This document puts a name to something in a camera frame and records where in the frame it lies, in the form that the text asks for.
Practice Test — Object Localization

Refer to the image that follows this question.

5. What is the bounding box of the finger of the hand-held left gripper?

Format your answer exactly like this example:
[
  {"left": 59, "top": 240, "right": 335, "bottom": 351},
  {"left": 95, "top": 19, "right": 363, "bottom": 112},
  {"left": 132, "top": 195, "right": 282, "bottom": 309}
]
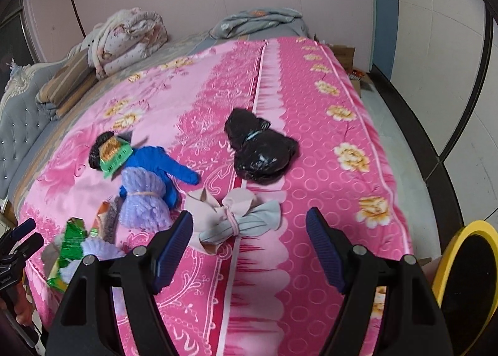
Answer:
[
  {"left": 7, "top": 232, "right": 45, "bottom": 264},
  {"left": 0, "top": 218, "right": 37, "bottom": 250}
]

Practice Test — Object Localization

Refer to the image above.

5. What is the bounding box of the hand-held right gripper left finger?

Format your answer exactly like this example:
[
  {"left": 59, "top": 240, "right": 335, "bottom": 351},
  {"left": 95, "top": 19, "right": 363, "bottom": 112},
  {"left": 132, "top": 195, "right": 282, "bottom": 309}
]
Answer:
[{"left": 45, "top": 210, "right": 194, "bottom": 356}]

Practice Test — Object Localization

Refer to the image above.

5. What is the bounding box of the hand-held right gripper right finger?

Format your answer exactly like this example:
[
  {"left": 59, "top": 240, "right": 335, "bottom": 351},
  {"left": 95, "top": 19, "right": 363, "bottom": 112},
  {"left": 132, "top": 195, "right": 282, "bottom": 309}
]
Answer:
[{"left": 305, "top": 207, "right": 454, "bottom": 356}]

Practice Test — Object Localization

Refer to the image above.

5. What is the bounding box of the green chip bag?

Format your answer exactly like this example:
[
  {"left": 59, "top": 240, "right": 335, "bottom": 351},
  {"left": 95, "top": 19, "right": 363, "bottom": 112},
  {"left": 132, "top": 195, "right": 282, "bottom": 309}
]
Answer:
[{"left": 47, "top": 217, "right": 91, "bottom": 293}]

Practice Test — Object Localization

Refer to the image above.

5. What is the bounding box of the yellow trash bin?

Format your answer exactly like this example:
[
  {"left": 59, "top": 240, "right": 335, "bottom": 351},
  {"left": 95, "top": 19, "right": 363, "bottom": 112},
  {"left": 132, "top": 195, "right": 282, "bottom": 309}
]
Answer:
[{"left": 430, "top": 220, "right": 498, "bottom": 356}]

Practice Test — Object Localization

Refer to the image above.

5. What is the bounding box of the person's left hand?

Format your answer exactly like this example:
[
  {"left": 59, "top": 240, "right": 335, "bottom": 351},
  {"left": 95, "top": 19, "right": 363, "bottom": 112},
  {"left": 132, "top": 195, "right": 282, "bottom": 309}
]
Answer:
[{"left": 0, "top": 294, "right": 34, "bottom": 328}]

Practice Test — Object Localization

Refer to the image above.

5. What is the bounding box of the beige grey cloth bundle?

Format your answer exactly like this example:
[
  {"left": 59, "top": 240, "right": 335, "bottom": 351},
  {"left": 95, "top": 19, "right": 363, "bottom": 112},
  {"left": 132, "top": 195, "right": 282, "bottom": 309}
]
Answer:
[{"left": 183, "top": 189, "right": 281, "bottom": 256}]

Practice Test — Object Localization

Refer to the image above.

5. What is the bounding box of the orange snack wrapper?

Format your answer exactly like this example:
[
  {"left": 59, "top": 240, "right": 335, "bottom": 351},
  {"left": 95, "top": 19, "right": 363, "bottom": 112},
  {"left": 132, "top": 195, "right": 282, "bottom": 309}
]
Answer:
[{"left": 89, "top": 200, "right": 117, "bottom": 242}]

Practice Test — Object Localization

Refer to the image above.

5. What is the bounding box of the blue cloth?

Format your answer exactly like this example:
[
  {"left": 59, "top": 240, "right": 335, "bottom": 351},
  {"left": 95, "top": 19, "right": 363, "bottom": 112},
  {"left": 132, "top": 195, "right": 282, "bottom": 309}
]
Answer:
[{"left": 125, "top": 145, "right": 202, "bottom": 211}]

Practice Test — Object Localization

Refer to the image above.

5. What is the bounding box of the grey tufted headboard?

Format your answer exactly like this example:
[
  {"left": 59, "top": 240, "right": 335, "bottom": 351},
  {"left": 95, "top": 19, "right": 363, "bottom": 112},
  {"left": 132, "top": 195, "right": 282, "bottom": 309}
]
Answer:
[{"left": 0, "top": 45, "right": 84, "bottom": 201}]

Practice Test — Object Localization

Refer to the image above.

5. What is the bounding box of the black yarn bundle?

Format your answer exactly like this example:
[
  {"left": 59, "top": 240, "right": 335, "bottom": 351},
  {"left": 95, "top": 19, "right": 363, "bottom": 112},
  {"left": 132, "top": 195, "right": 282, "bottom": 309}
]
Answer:
[{"left": 89, "top": 131, "right": 117, "bottom": 170}]

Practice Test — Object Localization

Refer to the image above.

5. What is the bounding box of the small green snack wrapper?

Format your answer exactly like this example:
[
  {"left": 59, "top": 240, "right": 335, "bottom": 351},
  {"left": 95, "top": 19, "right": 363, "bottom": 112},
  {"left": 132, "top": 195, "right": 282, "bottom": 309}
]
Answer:
[{"left": 99, "top": 135, "right": 135, "bottom": 180}]

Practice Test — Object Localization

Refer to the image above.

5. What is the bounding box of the black plastic bag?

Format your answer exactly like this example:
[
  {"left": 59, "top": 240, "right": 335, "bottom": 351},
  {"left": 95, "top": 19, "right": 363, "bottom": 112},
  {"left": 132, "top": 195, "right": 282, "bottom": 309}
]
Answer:
[{"left": 224, "top": 108, "right": 301, "bottom": 185}]

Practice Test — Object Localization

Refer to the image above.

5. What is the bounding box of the pink floral bedsheet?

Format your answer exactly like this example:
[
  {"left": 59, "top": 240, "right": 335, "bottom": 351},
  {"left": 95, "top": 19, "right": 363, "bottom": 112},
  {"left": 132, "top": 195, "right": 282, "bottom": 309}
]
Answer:
[{"left": 17, "top": 35, "right": 414, "bottom": 356}]

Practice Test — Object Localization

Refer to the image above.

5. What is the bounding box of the striped folded blanket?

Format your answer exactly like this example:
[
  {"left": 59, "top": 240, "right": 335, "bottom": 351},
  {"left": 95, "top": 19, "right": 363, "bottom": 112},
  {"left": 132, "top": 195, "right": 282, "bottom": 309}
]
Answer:
[{"left": 35, "top": 47, "right": 98, "bottom": 120}]

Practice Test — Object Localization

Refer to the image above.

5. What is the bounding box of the black bin liner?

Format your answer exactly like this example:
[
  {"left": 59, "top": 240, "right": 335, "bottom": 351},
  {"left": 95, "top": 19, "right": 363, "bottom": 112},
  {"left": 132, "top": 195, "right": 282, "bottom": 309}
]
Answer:
[{"left": 441, "top": 232, "right": 498, "bottom": 356}]

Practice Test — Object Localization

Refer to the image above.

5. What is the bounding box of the cardboard box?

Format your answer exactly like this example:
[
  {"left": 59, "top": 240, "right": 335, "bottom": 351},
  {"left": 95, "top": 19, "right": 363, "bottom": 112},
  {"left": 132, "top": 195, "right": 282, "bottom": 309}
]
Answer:
[{"left": 313, "top": 34, "right": 356, "bottom": 69}]

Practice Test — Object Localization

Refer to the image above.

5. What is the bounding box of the dark window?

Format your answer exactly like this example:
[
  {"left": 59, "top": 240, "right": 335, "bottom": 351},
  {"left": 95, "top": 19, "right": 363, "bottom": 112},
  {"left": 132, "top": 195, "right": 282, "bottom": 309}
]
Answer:
[{"left": 0, "top": 0, "right": 40, "bottom": 65}]

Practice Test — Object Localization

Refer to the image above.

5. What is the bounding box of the folded floral quilt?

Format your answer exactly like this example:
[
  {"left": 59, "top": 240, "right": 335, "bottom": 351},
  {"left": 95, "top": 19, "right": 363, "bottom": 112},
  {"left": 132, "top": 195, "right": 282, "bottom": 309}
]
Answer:
[{"left": 81, "top": 7, "right": 169, "bottom": 80}]

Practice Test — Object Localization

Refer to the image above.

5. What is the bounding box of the grey floral blanket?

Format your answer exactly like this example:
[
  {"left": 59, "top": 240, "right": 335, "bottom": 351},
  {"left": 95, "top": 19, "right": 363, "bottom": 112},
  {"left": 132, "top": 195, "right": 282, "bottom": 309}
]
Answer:
[{"left": 210, "top": 8, "right": 310, "bottom": 41}]

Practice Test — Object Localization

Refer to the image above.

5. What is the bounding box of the black door frame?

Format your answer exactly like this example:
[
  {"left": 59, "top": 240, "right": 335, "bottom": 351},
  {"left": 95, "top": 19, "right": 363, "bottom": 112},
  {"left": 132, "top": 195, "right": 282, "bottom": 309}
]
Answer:
[{"left": 436, "top": 2, "right": 498, "bottom": 158}]

